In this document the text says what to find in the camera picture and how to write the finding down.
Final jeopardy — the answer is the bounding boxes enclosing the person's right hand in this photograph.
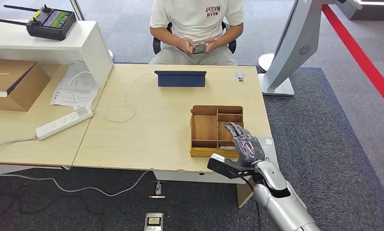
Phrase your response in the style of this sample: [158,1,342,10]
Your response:
[178,38,197,55]

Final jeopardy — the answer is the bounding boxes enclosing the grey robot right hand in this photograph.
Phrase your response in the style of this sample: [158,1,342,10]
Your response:
[224,121,266,168]

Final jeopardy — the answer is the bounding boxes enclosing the person's left hand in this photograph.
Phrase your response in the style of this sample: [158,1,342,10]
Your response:
[204,38,219,54]

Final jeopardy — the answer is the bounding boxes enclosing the black smartphone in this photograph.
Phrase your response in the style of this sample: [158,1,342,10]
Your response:
[191,42,207,55]

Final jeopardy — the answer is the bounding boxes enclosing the grey card reader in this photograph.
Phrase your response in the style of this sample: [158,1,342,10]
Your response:
[256,136,279,168]

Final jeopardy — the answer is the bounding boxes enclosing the person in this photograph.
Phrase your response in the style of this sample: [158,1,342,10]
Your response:
[149,0,246,66]

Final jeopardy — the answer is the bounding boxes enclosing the black office chair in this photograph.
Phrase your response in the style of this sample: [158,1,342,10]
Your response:
[152,21,237,55]

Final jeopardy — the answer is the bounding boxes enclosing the blue tablet case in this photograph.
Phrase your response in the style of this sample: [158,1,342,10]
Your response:
[154,70,208,88]

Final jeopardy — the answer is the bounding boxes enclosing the wooden compartment organizer box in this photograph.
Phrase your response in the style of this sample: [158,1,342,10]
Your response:
[189,105,245,158]

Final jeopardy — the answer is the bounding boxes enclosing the light wood desk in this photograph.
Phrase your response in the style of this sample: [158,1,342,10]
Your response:
[0,63,104,177]
[72,64,281,208]

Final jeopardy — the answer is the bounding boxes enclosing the grey kiosk stand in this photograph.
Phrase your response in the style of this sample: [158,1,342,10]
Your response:
[258,0,363,97]

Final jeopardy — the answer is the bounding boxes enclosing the floor outlet with plug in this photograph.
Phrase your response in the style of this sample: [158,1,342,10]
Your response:
[149,180,166,199]

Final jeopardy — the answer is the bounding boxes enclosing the white desk shelf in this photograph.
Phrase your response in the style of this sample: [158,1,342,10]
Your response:
[0,20,115,89]

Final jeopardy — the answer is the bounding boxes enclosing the grey metal pole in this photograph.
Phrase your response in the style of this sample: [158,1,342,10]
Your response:
[69,0,85,21]

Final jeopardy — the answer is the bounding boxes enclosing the printed white paper sheet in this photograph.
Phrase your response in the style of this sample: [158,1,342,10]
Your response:
[50,60,100,108]

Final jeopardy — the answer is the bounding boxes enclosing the silver floor socket box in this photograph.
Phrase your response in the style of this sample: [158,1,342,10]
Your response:
[144,212,164,231]

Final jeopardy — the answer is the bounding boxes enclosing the black remote controller with antennas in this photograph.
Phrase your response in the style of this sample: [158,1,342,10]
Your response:
[0,3,78,41]

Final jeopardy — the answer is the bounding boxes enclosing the white power strip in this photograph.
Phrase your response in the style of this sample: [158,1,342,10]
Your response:
[35,105,95,141]

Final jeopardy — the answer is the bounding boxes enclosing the grey lit display platform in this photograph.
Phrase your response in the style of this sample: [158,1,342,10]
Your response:
[337,0,384,21]

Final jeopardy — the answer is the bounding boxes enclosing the brown cardboard box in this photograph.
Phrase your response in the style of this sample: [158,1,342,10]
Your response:
[0,58,51,112]

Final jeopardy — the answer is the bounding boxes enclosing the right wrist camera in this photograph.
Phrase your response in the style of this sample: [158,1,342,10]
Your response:
[207,154,255,180]

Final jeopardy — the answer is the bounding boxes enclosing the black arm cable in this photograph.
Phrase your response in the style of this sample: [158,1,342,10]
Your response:
[242,177,263,231]

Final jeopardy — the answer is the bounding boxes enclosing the white charging cable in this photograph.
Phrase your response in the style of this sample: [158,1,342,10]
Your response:
[67,70,156,124]

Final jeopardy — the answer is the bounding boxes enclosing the white floor cable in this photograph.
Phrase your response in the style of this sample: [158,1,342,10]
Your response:
[0,169,151,198]

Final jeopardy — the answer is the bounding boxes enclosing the white power strip cord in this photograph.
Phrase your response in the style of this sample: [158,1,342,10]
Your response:
[0,136,39,156]

